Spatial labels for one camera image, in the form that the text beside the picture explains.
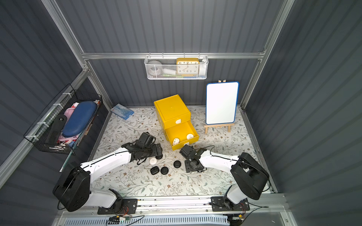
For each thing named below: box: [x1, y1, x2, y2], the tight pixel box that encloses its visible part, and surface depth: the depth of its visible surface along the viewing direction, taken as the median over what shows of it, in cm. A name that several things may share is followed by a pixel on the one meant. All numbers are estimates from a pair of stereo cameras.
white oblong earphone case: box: [172, 137, 180, 146], surface depth 91 cm
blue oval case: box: [62, 100, 98, 138], surface depth 70 cm
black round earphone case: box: [173, 160, 182, 169], surface depth 90 cm
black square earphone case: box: [149, 166, 160, 176], surface depth 86 cm
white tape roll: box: [147, 60, 163, 78], surface depth 90 cm
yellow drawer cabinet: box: [153, 94, 199, 148], surface depth 91 cm
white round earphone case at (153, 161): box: [149, 157, 158, 166], surface depth 90 cm
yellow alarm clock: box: [176, 57, 200, 77], surface depth 91 cm
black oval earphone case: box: [160, 166, 169, 175], surface depth 86 cm
